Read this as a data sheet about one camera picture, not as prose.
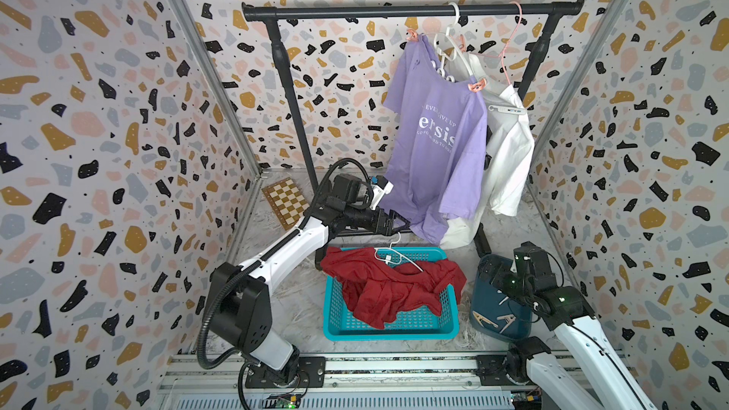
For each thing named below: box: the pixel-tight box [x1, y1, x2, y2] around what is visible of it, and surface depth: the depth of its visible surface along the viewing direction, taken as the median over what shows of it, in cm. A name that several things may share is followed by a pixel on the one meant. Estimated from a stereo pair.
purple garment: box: [378, 33, 489, 245], surface depth 72 cm
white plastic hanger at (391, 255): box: [373, 231, 425, 273], surface depth 87 cm
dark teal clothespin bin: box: [469, 254, 533, 341], surface depth 83 cm
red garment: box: [320, 246, 468, 331], surface depth 83 cm
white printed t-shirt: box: [439, 52, 535, 250], surface depth 69 cm
